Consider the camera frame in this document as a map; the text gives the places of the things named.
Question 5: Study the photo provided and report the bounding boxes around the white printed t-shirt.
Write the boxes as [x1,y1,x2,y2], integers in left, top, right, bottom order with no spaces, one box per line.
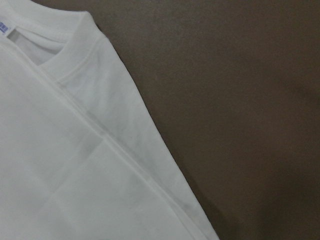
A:
[0,0,218,240]

